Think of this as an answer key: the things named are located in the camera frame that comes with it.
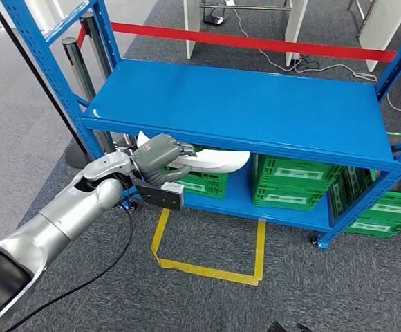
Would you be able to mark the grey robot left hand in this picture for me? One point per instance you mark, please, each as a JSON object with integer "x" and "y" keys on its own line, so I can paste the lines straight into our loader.
{"x": 157, "y": 156}

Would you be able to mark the white curved plastic part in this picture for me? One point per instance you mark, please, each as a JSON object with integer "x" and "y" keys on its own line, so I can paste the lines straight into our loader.
{"x": 221, "y": 161}

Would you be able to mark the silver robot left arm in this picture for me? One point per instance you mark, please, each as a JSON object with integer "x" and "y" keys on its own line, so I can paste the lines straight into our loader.
{"x": 69, "y": 211}

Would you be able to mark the blue metal shelf rack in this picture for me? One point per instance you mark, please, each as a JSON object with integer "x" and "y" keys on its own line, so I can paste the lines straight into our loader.
{"x": 238, "y": 101}

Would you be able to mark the black pole stand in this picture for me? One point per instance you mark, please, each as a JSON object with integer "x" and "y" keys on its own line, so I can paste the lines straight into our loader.
{"x": 78, "y": 158}

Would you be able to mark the yellow floor tape outline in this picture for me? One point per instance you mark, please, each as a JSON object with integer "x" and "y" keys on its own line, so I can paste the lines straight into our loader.
{"x": 207, "y": 271}

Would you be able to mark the black router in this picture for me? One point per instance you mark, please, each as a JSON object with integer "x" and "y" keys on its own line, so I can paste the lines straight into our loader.
{"x": 214, "y": 19}

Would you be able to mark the red barrier belt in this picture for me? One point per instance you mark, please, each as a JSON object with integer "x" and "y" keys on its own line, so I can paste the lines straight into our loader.
{"x": 255, "y": 42}

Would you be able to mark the white power strip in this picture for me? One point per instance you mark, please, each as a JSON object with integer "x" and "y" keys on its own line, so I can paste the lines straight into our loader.
{"x": 230, "y": 2}

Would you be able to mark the white power adapter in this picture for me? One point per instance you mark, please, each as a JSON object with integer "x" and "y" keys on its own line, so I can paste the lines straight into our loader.
{"x": 299, "y": 59}

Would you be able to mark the white lit partition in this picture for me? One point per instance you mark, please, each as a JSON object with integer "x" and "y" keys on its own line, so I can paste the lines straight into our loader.
{"x": 38, "y": 11}

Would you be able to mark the white desk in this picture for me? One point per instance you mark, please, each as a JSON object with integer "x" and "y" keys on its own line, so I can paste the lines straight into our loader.
{"x": 295, "y": 32}

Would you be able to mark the white desk panel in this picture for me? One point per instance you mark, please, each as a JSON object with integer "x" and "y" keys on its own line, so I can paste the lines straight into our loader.
{"x": 383, "y": 32}

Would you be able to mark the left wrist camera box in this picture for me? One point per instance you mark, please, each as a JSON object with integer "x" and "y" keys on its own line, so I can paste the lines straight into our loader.
{"x": 162, "y": 198}

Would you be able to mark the steel frame table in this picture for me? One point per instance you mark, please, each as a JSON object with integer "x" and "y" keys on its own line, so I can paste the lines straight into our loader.
{"x": 362, "y": 25}

